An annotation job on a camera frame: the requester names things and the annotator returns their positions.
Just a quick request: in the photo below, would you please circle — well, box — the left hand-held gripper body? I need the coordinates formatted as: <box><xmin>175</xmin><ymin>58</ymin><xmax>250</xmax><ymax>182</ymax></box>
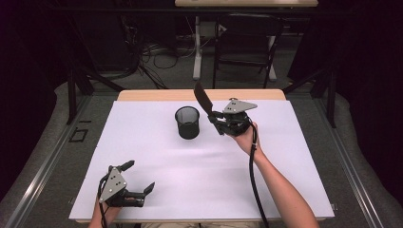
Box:
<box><xmin>97</xmin><ymin>164</ymin><xmax>146</xmax><ymax>208</ymax></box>

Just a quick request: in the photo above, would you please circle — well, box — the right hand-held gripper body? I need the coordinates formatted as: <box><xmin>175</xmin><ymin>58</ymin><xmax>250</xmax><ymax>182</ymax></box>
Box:
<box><xmin>218</xmin><ymin>99</ymin><xmax>259</xmax><ymax>138</ymax></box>

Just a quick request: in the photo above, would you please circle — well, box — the black spatula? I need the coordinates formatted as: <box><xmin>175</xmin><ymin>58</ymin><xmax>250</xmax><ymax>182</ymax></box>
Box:
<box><xmin>193</xmin><ymin>80</ymin><xmax>220</xmax><ymax>124</ymax></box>

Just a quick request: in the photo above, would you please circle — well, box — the black mesh pen cup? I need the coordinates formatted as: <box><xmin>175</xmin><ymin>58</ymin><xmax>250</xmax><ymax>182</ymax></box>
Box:
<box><xmin>174</xmin><ymin>105</ymin><xmax>201</xmax><ymax>141</ymax></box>

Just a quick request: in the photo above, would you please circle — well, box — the person's right hand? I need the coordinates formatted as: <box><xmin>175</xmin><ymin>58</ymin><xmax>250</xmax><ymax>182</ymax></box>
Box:
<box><xmin>231</xmin><ymin>121</ymin><xmax>266</xmax><ymax>159</ymax></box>

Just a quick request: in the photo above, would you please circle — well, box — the person's left hand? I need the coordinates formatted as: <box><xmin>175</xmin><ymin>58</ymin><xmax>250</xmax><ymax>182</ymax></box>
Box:
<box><xmin>92</xmin><ymin>202</ymin><xmax>122</xmax><ymax>223</ymax></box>

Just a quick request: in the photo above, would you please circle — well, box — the white board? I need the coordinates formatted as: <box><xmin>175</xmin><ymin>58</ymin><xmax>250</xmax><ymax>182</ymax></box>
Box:
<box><xmin>68</xmin><ymin>100</ymin><xmax>336</xmax><ymax>221</ymax></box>

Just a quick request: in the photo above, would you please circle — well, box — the wooden table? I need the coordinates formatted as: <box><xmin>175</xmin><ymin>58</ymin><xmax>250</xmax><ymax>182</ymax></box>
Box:
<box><xmin>75</xmin><ymin>88</ymin><xmax>328</xmax><ymax>224</ymax></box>

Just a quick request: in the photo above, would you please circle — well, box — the black folding chair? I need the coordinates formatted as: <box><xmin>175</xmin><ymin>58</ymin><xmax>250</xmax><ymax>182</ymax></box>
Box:
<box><xmin>212</xmin><ymin>12</ymin><xmax>285</xmax><ymax>90</ymax></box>

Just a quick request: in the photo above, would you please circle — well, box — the black metal stand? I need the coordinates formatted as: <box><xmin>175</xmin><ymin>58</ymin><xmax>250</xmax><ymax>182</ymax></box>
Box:
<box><xmin>281</xmin><ymin>60</ymin><xmax>338</xmax><ymax>129</ymax></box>
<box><xmin>65</xmin><ymin>18</ymin><xmax>127</xmax><ymax>126</ymax></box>

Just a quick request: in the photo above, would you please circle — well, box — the white-legged wooden desk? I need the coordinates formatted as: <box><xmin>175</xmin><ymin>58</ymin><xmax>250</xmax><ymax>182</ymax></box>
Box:
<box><xmin>174</xmin><ymin>0</ymin><xmax>319</xmax><ymax>82</ymax></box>

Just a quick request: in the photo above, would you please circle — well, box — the dark curtain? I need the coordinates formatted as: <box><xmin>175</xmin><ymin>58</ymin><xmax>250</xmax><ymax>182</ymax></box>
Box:
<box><xmin>0</xmin><ymin>0</ymin><xmax>69</xmax><ymax>198</ymax></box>
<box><xmin>332</xmin><ymin>0</ymin><xmax>403</xmax><ymax>205</ymax></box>

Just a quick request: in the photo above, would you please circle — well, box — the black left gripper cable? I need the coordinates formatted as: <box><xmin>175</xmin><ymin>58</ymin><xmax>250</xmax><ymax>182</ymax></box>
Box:
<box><xmin>96</xmin><ymin>174</ymin><xmax>110</xmax><ymax>228</ymax></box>

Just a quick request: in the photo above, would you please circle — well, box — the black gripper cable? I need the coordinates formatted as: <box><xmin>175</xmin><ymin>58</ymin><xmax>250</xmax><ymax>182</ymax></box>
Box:
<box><xmin>247</xmin><ymin>121</ymin><xmax>271</xmax><ymax>228</ymax></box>
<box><xmin>96</xmin><ymin>174</ymin><xmax>110</xmax><ymax>228</ymax></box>

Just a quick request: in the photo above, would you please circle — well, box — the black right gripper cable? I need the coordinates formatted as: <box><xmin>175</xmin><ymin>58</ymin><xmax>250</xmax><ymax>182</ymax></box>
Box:
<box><xmin>247</xmin><ymin>121</ymin><xmax>271</xmax><ymax>228</ymax></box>

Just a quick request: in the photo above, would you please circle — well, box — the aluminium floor rail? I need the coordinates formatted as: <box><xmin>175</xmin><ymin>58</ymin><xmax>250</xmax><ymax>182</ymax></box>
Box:
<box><xmin>4</xmin><ymin>94</ymin><xmax>93</xmax><ymax>228</ymax></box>
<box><xmin>313</xmin><ymin>94</ymin><xmax>386</xmax><ymax>228</ymax></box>

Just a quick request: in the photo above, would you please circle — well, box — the tangle of floor cables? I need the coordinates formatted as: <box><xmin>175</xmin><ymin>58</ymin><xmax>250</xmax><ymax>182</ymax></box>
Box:
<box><xmin>122</xmin><ymin>15</ymin><xmax>198</xmax><ymax>90</ymax></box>

